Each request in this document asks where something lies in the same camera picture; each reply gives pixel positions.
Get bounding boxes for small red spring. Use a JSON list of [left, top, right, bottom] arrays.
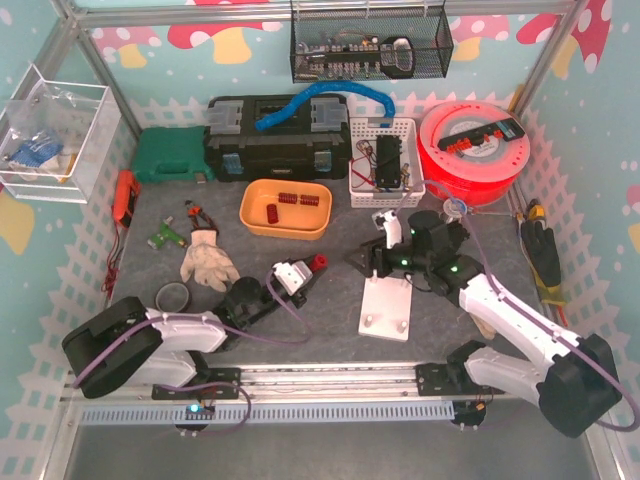
[[299, 195, 320, 207], [278, 192, 298, 205]]

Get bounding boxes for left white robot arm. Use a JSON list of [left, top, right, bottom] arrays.
[[62, 254, 328, 399]]

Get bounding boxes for white perforated basket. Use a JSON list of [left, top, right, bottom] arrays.
[[348, 117, 426, 209]]

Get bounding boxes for white peg base plate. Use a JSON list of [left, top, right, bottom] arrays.
[[358, 277, 413, 342]]

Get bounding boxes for red handled pliers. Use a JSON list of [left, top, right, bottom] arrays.
[[185, 200, 219, 237]]

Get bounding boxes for yellow handled screwdriver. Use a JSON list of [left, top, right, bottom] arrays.
[[469, 198, 547, 224]]

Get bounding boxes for grey tape roll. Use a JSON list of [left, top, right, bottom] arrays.
[[154, 282, 192, 313]]

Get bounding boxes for blue white glove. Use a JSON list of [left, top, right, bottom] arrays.
[[9, 130, 64, 172]]

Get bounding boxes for black yellow work glove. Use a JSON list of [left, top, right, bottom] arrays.
[[520, 220, 566, 306]]

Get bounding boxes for black terminal strip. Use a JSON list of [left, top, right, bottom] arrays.
[[437, 118, 525, 154]]

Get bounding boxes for green small tool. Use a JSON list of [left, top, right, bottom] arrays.
[[147, 216, 188, 250]]

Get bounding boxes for white work glove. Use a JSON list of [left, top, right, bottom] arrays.
[[180, 229, 240, 293]]

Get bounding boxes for clear acrylic wall box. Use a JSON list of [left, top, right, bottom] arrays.
[[1, 65, 121, 204]]

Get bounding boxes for black module in basket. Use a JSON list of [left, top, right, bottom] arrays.
[[374, 135, 401, 189]]

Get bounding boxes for orange multimeter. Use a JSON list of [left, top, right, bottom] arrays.
[[112, 170, 141, 229]]

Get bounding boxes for green plastic case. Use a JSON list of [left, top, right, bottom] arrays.
[[131, 126, 215, 184]]

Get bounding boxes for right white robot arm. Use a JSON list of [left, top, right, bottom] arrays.
[[354, 197, 639, 438]]

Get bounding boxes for red filament spool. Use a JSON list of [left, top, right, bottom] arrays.
[[417, 100, 531, 207]]

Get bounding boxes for aluminium rail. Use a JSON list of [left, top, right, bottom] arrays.
[[64, 357, 596, 404]]

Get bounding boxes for solder wire spool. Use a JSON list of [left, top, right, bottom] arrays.
[[442, 198, 469, 224]]

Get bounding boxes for black wire mesh basket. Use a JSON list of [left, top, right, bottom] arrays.
[[290, 1, 454, 83]]

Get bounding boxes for grey slotted cable duct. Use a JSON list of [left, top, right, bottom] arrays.
[[79, 400, 455, 426]]

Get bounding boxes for blue corrugated hose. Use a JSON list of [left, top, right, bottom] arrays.
[[255, 81, 396, 132]]

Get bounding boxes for black toolbox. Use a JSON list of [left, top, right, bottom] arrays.
[[203, 93, 352, 182]]

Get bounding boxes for orange plastic tray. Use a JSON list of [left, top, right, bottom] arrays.
[[239, 179, 333, 241]]

